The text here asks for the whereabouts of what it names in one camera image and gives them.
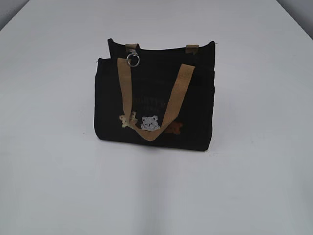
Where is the black canvas tote bag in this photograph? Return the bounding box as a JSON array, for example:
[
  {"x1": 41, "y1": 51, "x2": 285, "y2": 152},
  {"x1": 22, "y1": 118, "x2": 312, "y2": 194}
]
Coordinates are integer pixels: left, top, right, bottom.
[{"x1": 94, "y1": 39, "x2": 215, "y2": 151}]

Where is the silver zipper pull ring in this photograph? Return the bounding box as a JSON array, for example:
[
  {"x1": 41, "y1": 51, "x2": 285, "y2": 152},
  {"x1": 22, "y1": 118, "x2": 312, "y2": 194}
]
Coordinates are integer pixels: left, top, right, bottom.
[{"x1": 126, "y1": 49, "x2": 141, "y2": 67}]

